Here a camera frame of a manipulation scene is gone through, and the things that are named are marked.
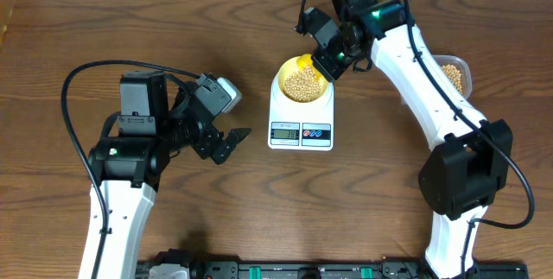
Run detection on yellow scoop cup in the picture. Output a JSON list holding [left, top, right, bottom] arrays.
[[296, 54, 322, 81]]

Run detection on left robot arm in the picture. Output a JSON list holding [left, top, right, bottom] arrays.
[[79, 113, 251, 278]]

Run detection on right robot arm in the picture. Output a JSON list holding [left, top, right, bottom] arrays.
[[296, 0, 513, 278]]

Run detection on yellow bowl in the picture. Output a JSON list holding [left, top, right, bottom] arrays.
[[272, 54, 330, 104]]

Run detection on soybeans in yellow bowl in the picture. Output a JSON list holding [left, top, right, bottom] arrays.
[[283, 70, 322, 103]]

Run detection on white digital kitchen scale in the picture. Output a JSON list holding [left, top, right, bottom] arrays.
[[267, 74, 334, 151]]

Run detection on clear plastic container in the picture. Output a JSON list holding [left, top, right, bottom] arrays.
[[433, 55, 473, 99]]

